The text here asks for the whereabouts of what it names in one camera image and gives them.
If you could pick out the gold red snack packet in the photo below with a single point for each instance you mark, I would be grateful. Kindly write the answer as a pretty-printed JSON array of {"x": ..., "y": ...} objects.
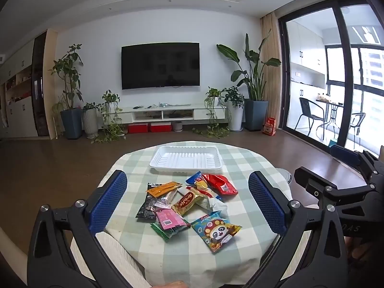
[{"x": 186, "y": 202}]

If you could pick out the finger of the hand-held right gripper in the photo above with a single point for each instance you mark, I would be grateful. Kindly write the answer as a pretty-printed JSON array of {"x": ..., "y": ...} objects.
[
  {"x": 312, "y": 183},
  {"x": 345, "y": 153}
]

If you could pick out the cartoon panda snack packet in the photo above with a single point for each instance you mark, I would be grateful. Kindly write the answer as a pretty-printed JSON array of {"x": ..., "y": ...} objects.
[{"x": 214, "y": 231}]

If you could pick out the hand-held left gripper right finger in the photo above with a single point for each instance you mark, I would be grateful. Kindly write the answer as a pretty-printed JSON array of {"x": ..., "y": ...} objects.
[{"x": 265, "y": 201}]

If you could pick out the black sliding door frame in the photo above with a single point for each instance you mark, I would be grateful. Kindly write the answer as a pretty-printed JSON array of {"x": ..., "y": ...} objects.
[{"x": 282, "y": 81}]

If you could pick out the green snack packet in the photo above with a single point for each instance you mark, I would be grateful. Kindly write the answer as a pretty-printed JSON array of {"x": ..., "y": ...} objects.
[{"x": 163, "y": 234}]

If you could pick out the white snack packet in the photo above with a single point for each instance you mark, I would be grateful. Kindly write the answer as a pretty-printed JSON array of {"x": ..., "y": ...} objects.
[{"x": 219, "y": 206}]

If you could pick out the white balcony cabinets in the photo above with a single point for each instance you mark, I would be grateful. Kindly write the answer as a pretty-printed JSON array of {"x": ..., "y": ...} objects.
[{"x": 306, "y": 51}]

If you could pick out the orange snack packet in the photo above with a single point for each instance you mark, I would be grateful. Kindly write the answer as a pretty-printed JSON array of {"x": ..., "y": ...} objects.
[{"x": 163, "y": 189}]

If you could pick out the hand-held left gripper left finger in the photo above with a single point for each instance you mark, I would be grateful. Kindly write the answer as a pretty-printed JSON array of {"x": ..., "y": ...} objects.
[{"x": 109, "y": 198}]

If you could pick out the blue yellow snack packet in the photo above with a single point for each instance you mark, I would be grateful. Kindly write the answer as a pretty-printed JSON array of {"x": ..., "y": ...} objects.
[{"x": 193, "y": 177}]

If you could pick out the black balcony table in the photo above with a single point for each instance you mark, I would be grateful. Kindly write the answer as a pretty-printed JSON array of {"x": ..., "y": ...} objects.
[{"x": 333, "y": 105}]

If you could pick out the plant in white ribbed pot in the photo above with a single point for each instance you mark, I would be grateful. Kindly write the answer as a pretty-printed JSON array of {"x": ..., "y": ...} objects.
[{"x": 90, "y": 123}]

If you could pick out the beige curtain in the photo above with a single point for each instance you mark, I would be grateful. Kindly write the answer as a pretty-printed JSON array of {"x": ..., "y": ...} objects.
[{"x": 267, "y": 30}]

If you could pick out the leafy tree in blue pot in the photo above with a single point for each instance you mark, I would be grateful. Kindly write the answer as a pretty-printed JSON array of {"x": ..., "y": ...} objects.
[{"x": 71, "y": 124}]

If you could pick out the clear snack packet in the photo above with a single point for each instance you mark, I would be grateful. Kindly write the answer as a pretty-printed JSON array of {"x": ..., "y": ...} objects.
[{"x": 166, "y": 199}]

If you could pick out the red storage box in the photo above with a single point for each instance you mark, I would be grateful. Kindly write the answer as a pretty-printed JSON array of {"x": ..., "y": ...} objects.
[
  {"x": 138, "y": 128},
  {"x": 160, "y": 127}
]

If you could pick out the black wall television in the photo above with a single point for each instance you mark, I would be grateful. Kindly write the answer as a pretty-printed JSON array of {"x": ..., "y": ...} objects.
[{"x": 160, "y": 66}]

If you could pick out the small grey flower pot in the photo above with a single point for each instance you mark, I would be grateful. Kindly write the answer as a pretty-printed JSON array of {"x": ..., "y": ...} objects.
[{"x": 177, "y": 126}]

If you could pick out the bushy plant in tall white pot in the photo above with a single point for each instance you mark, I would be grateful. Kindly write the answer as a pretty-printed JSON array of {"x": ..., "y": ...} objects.
[{"x": 235, "y": 117}]

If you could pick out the person's white knit clothing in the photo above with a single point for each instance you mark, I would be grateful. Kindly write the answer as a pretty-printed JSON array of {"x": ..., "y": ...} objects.
[{"x": 120, "y": 258}]

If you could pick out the small teal object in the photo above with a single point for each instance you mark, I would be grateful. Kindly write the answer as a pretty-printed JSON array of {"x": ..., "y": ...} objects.
[{"x": 162, "y": 104}]

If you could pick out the green checkered tablecloth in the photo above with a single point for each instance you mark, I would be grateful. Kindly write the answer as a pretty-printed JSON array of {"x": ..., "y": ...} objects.
[{"x": 240, "y": 162}]

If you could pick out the pink snack packet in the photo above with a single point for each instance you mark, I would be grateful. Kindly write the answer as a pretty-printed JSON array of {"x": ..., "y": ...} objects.
[{"x": 168, "y": 219}]

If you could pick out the person's right hand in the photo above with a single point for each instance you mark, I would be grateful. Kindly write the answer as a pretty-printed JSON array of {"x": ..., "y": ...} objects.
[{"x": 358, "y": 249}]

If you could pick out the trailing vine plant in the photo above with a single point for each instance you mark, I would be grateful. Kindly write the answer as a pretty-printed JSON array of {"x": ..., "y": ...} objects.
[{"x": 109, "y": 99}]

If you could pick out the broad-leaf plant in blue pot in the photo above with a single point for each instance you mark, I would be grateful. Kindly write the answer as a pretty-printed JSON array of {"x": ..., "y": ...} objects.
[{"x": 255, "y": 115}]

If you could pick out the teal stool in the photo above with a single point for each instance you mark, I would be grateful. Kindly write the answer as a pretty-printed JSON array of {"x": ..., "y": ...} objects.
[{"x": 334, "y": 143}]

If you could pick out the black metal chair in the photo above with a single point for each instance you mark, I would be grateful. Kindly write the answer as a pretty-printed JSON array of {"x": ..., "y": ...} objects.
[
  {"x": 358, "y": 120},
  {"x": 307, "y": 106}
]

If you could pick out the trailing plant in small white pot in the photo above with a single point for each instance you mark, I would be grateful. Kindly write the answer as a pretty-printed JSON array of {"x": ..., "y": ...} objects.
[{"x": 213, "y": 93}]

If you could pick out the black snack packet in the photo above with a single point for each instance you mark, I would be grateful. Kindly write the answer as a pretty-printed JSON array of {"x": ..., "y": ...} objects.
[{"x": 145, "y": 210}]

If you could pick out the red paper bag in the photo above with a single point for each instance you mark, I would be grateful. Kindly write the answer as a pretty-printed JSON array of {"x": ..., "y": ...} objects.
[{"x": 269, "y": 126}]

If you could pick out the white plastic tray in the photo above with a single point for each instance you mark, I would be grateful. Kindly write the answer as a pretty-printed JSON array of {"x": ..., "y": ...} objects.
[{"x": 186, "y": 159}]

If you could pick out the white television cabinet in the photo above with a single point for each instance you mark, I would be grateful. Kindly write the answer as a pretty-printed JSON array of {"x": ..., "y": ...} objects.
[{"x": 207, "y": 113}]

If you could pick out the red snack bag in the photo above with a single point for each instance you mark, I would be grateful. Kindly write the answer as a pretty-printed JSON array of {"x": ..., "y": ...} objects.
[{"x": 220, "y": 184}]

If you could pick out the white round container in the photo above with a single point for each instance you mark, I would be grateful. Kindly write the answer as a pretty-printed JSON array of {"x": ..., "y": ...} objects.
[{"x": 284, "y": 175}]

